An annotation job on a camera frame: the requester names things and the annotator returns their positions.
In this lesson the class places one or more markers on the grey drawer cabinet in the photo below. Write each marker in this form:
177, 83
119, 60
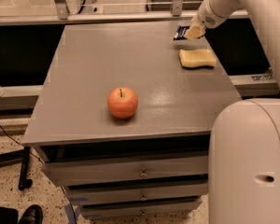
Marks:
121, 125

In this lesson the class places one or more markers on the bottom grey drawer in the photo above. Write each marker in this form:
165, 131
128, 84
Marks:
140, 208

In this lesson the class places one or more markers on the top grey drawer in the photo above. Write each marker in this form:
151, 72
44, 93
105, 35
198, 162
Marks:
74, 173

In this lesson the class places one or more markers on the red apple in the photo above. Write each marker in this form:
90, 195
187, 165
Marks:
122, 102

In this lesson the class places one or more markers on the grey metal railing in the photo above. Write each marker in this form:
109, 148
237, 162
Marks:
34, 12

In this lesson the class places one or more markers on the yellow sponge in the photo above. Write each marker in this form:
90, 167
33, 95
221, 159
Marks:
196, 58

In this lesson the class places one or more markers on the black metal stand leg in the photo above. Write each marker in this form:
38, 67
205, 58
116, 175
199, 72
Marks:
22, 157

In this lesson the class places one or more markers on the black shoe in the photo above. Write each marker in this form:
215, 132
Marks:
32, 215

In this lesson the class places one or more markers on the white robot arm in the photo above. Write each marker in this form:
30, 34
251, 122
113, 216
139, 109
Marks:
244, 150

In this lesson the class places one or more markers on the blue rxbar blueberry wrapper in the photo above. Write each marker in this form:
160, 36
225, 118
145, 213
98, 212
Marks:
180, 32

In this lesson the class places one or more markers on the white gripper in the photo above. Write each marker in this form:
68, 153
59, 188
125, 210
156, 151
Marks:
205, 19

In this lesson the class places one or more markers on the middle grey drawer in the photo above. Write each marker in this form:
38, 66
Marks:
137, 192

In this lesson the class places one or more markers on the grey drawer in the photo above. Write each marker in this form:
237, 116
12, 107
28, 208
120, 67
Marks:
74, 173
137, 192
140, 208

